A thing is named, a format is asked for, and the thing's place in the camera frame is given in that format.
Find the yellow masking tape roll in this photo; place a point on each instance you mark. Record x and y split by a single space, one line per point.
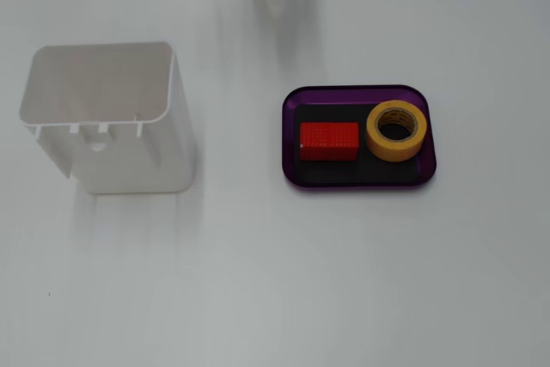
374 143

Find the white plastic box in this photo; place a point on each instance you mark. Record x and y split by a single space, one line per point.
129 160

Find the purple metal tray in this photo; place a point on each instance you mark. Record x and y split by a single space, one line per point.
309 94

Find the red studded block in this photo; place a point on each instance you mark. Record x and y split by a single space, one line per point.
328 141

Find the black tray mat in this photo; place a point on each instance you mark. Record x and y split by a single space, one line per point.
335 173

